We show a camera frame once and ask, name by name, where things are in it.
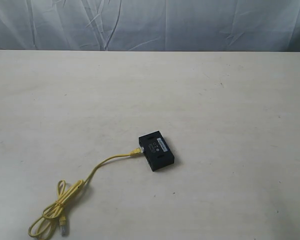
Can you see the small black network box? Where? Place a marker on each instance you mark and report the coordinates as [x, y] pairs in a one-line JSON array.
[[156, 151]]

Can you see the grey backdrop curtain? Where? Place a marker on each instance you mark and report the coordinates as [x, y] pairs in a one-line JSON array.
[[150, 25]]

